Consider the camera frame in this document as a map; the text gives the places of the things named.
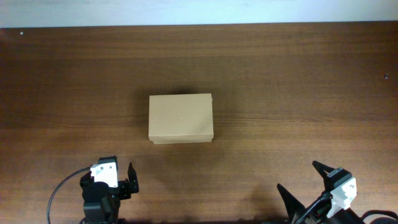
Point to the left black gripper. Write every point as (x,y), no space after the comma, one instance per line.
(124,185)

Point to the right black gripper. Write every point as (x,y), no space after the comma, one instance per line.
(294,206)

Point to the cardboard box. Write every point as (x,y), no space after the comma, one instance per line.
(185,118)

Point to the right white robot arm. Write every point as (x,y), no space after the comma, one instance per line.
(349,216)

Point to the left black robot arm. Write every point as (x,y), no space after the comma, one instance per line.
(107,214)

